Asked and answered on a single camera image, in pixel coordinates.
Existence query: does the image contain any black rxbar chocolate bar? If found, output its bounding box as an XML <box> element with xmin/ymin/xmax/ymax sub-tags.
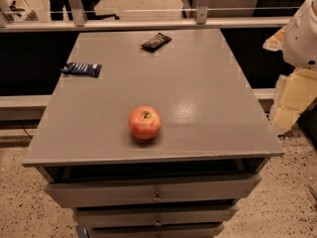
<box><xmin>141</xmin><ymin>33</ymin><xmax>171</xmax><ymax>53</ymax></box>

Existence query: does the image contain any grey metal railing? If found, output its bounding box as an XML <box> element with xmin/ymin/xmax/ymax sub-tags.
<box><xmin>1</xmin><ymin>0</ymin><xmax>290</xmax><ymax>32</ymax></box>

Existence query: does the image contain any red apple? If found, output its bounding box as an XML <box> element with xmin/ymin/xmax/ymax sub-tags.
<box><xmin>128</xmin><ymin>106</ymin><xmax>162</xmax><ymax>140</ymax></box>

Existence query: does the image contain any middle grey drawer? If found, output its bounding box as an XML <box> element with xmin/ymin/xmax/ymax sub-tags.
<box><xmin>74</xmin><ymin>204</ymin><xmax>238</xmax><ymax>228</ymax></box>

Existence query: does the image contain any blue rxbar blueberry bar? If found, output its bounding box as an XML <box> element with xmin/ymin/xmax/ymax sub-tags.
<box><xmin>61</xmin><ymin>62</ymin><xmax>102</xmax><ymax>77</ymax></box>

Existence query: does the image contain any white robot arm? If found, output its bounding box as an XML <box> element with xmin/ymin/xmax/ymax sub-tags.
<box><xmin>263</xmin><ymin>0</ymin><xmax>317</xmax><ymax>135</ymax></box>

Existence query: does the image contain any bottom grey drawer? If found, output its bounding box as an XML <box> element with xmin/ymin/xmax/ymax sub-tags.
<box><xmin>91</xmin><ymin>223</ymin><xmax>224</xmax><ymax>238</ymax></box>

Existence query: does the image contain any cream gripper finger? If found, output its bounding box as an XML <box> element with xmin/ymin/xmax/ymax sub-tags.
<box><xmin>269</xmin><ymin>67</ymin><xmax>317</xmax><ymax>134</ymax></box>
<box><xmin>263</xmin><ymin>27</ymin><xmax>286</xmax><ymax>52</ymax></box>

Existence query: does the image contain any black office chair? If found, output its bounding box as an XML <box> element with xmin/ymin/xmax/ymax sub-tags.
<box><xmin>49</xmin><ymin>0</ymin><xmax>121</xmax><ymax>22</ymax></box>

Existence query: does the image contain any grey drawer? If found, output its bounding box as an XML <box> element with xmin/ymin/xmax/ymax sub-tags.
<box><xmin>74</xmin><ymin>204</ymin><xmax>238</xmax><ymax>228</ymax></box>
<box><xmin>91</xmin><ymin>223</ymin><xmax>224</xmax><ymax>238</ymax></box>
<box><xmin>46</xmin><ymin>174</ymin><xmax>261</xmax><ymax>208</ymax></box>

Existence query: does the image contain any grey drawer cabinet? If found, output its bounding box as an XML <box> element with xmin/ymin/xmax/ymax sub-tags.
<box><xmin>24</xmin><ymin>30</ymin><xmax>283</xmax><ymax>238</ymax></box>

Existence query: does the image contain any top grey drawer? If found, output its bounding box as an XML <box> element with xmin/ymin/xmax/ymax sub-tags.
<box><xmin>46</xmin><ymin>174</ymin><xmax>261</xmax><ymax>208</ymax></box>

